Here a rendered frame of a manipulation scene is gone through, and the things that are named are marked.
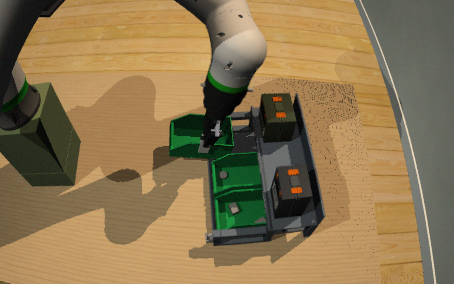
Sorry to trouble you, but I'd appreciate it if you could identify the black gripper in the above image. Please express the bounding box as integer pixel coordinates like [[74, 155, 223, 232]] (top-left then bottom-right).
[[198, 97, 235, 153]]

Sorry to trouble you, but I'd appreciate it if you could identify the grey round disc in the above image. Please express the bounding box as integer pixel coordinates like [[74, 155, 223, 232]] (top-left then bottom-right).
[[219, 171, 227, 180]]

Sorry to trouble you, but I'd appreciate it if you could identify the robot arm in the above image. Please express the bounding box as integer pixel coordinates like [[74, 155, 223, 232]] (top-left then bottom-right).
[[0, 0, 267, 131]]

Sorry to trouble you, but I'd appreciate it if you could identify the green bin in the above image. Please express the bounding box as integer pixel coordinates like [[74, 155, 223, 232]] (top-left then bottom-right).
[[215, 188, 266, 230], [212, 152, 262, 197], [169, 114, 234, 159]]

